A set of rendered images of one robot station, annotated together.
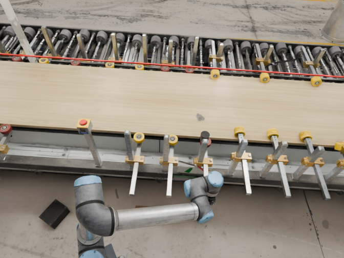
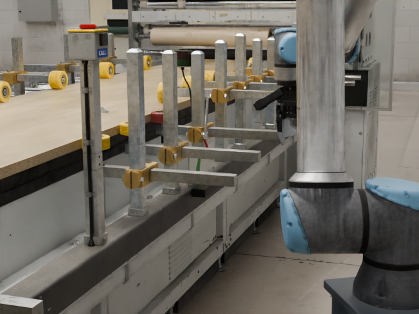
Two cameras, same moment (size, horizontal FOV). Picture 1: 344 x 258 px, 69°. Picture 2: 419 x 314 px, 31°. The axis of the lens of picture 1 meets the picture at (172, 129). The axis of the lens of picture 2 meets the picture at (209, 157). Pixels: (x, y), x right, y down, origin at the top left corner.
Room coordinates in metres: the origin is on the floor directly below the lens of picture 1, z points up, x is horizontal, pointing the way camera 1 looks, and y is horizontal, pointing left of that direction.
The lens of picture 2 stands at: (0.08, 2.14, 1.29)
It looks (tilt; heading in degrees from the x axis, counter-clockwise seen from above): 12 degrees down; 289
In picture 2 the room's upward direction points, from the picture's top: straight up
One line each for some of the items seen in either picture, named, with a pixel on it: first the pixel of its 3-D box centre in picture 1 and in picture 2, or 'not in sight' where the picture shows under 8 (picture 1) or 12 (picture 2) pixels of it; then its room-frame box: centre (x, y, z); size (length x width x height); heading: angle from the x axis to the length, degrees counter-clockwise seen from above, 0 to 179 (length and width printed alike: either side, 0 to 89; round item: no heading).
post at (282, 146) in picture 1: (271, 161); (240, 95); (0.93, -0.72, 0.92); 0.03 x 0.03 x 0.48; 0
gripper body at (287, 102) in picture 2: (209, 195); (290, 99); (0.63, -0.26, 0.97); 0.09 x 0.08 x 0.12; 0
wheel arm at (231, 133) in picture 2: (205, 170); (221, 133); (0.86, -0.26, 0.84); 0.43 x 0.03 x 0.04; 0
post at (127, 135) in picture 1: (130, 151); (136, 137); (0.93, 0.28, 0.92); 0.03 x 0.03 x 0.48; 0
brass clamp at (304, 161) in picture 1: (312, 162); (258, 80); (0.93, -0.99, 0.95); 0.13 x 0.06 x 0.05; 90
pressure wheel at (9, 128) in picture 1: (7, 131); not in sight; (1.07, 1.24, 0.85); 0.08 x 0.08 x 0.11
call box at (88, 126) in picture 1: (84, 126); (88, 45); (0.93, 0.54, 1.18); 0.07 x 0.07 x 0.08; 0
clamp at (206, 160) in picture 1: (202, 161); (199, 132); (0.93, -0.24, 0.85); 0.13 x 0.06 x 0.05; 90
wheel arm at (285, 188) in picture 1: (279, 162); (247, 85); (0.91, -0.76, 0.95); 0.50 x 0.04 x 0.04; 0
